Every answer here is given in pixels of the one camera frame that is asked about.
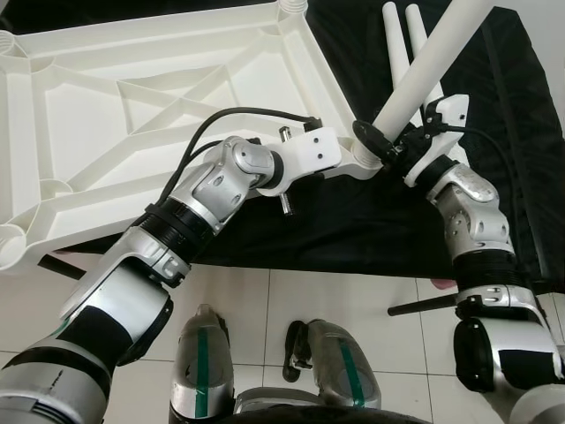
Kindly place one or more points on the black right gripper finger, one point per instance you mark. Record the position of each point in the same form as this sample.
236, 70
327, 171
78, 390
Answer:
371, 137

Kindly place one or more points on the white plastic table top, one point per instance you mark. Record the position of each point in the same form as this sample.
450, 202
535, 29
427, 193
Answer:
88, 132

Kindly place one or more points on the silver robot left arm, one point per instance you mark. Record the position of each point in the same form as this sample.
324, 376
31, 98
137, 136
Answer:
212, 190

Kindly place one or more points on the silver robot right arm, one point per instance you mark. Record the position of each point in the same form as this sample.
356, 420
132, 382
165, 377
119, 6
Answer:
477, 212

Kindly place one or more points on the black table cloth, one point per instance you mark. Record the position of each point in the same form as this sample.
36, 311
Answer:
353, 221

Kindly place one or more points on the black robot waist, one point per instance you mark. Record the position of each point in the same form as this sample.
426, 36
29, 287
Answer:
318, 418

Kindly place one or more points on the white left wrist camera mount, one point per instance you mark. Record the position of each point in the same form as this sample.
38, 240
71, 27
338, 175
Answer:
313, 150

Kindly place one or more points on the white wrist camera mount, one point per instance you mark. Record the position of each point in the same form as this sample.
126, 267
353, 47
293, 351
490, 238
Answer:
313, 150
450, 110

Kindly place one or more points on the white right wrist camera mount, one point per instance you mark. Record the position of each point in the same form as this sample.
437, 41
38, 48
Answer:
450, 110

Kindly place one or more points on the black metal table frame leg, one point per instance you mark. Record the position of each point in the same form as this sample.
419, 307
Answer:
62, 265
424, 306

